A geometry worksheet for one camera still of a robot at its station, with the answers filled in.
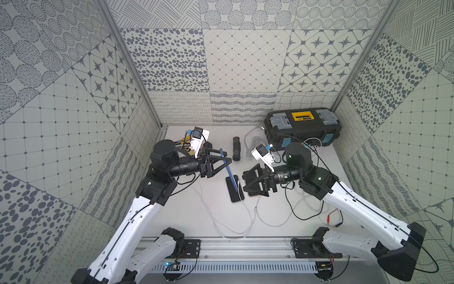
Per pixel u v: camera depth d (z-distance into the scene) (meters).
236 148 1.06
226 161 0.53
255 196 0.90
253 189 0.53
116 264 0.37
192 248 0.74
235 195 0.88
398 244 0.38
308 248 0.72
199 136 0.51
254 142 1.08
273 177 0.53
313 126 0.96
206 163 0.49
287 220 0.82
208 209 0.86
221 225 0.81
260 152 0.54
